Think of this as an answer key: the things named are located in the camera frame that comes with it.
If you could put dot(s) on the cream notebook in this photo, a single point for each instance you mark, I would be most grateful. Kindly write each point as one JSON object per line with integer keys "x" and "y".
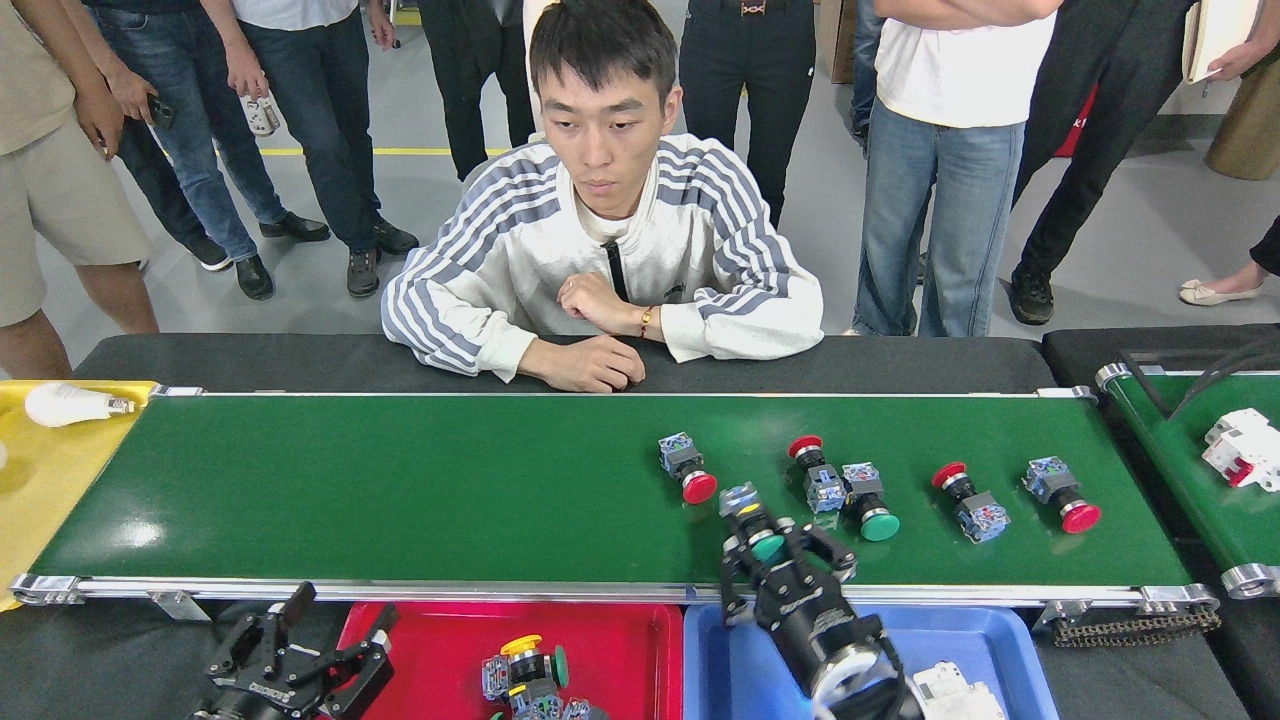
{"x": 1215, "y": 35}

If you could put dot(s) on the white light bulb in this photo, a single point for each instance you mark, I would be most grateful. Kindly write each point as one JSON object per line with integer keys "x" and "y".
{"x": 60, "y": 405}

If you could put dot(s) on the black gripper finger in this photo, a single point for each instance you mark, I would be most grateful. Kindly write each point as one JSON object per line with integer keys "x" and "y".
{"x": 740, "y": 580}
{"x": 830, "y": 555}
{"x": 298, "y": 605}
{"x": 383, "y": 630}

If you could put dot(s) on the tan plant pot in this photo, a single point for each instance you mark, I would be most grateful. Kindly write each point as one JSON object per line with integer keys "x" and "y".
{"x": 1250, "y": 130}

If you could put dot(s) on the red plastic tray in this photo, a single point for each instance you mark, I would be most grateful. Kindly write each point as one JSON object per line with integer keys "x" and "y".
{"x": 620, "y": 650}

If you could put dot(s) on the seated person's left hand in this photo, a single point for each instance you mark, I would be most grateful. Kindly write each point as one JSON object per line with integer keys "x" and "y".
{"x": 600, "y": 305}

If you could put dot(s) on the seated person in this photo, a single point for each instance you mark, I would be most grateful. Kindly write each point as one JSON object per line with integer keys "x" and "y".
{"x": 500, "y": 260}

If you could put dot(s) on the blue plastic tray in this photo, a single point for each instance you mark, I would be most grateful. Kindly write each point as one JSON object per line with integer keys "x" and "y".
{"x": 715, "y": 680}

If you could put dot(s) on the red floor sign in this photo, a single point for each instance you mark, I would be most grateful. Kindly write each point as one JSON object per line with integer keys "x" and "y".
{"x": 1078, "y": 135}

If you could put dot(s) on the green feeder conveyor belt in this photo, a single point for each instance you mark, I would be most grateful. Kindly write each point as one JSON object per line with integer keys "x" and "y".
{"x": 1170, "y": 460}

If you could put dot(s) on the seated person's right hand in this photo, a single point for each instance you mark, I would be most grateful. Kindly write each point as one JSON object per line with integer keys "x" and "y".
{"x": 585, "y": 365}

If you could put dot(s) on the yellow plastic tray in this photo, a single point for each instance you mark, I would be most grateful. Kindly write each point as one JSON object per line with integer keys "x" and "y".
{"x": 40, "y": 500}

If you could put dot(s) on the black phone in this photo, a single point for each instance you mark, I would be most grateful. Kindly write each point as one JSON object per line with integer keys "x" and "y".
{"x": 161, "y": 112}

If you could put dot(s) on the standing person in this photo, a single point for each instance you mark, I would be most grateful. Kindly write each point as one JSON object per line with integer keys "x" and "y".
{"x": 750, "y": 90}
{"x": 200, "y": 120}
{"x": 50, "y": 190}
{"x": 1268, "y": 250}
{"x": 865, "y": 60}
{"x": 320, "y": 120}
{"x": 150, "y": 180}
{"x": 950, "y": 80}
{"x": 1100, "y": 100}
{"x": 470, "y": 80}

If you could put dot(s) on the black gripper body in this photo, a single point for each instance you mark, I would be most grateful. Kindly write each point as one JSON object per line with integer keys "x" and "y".
{"x": 250, "y": 700}
{"x": 810, "y": 610}

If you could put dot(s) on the green push button switch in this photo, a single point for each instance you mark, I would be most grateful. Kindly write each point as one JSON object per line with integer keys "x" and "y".
{"x": 561, "y": 668}
{"x": 880, "y": 525}
{"x": 738, "y": 498}

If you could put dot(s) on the white patterned cup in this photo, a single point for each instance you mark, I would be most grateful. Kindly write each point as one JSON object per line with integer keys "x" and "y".
{"x": 262, "y": 116}

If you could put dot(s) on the white circuit breaker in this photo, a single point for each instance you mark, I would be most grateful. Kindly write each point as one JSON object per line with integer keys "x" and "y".
{"x": 950, "y": 695}
{"x": 1245, "y": 445}

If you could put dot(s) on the cardboard box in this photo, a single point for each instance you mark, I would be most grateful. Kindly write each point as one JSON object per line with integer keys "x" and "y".
{"x": 835, "y": 40}

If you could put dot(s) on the long green conveyor belt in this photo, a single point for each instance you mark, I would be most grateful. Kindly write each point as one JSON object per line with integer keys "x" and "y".
{"x": 400, "y": 490}

